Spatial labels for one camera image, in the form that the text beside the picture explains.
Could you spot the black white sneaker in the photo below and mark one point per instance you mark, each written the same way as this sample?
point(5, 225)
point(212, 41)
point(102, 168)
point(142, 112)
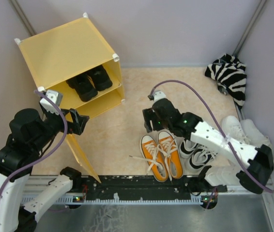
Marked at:
point(200, 158)
point(187, 148)

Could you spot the black white sneaker right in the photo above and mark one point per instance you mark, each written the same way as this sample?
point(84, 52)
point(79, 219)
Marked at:
point(200, 158)

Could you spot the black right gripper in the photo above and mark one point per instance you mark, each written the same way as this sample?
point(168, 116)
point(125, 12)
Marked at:
point(149, 114)

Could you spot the yellow shoe cabinet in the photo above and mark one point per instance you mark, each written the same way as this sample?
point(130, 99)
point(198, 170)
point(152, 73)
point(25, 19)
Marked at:
point(58, 54)

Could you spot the orange sneaker right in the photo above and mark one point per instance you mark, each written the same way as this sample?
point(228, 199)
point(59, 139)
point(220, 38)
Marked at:
point(169, 149)

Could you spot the black white sneaker left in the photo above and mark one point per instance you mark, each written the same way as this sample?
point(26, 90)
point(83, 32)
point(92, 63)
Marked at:
point(187, 148)

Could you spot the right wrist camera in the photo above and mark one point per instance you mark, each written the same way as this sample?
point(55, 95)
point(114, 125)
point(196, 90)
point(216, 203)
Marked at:
point(156, 96)

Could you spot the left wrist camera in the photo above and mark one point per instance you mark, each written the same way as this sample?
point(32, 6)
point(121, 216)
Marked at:
point(53, 96)

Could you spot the orange sneaker left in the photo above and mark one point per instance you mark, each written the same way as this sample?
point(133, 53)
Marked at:
point(151, 155)

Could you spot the orange sneaker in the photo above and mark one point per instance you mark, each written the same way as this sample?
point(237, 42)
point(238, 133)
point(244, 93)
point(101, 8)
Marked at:
point(151, 155)
point(169, 149)

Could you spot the black shoe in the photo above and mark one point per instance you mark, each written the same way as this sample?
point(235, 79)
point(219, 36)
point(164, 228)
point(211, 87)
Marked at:
point(83, 87)
point(100, 78)

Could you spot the zebra striped cloth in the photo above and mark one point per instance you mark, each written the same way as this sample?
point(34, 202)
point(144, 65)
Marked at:
point(229, 73)

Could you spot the yellow cabinet door panel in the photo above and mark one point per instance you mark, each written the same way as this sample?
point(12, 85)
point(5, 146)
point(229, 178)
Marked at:
point(81, 157)

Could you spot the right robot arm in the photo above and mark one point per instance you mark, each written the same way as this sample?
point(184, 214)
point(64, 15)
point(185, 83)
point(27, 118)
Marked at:
point(256, 163)

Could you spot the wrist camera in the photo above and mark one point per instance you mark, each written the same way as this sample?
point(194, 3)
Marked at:
point(156, 96)
point(53, 96)

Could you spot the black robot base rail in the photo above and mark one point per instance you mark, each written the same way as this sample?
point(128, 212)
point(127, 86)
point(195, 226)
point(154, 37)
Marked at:
point(142, 190)

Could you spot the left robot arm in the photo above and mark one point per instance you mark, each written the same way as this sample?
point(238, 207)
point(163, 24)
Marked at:
point(30, 137)

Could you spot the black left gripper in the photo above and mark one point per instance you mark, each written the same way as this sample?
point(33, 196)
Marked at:
point(78, 124)

